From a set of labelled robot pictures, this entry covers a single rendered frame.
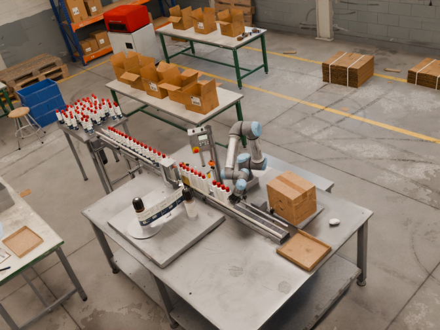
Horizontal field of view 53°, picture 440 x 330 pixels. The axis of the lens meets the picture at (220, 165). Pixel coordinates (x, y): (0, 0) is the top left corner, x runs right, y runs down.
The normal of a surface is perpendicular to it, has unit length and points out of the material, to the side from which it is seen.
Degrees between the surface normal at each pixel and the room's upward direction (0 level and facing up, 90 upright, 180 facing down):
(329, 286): 1
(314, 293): 1
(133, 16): 90
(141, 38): 90
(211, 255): 0
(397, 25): 90
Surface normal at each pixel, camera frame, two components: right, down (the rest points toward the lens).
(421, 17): -0.73, 0.49
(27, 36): 0.67, 0.32
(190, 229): -0.17, -0.80
